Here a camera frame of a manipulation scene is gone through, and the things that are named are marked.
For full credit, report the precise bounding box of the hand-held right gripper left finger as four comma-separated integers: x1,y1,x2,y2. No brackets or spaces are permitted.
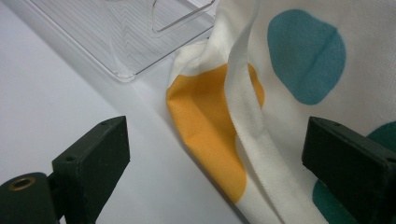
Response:
51,115,131,224

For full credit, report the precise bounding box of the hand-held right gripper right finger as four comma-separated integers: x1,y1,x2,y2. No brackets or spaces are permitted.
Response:
301,116,396,224

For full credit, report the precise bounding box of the white polka dot cloth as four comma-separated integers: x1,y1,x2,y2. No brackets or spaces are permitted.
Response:
165,0,396,224

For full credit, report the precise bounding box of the clear plastic storage bin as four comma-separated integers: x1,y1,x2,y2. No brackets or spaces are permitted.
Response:
3,0,220,83

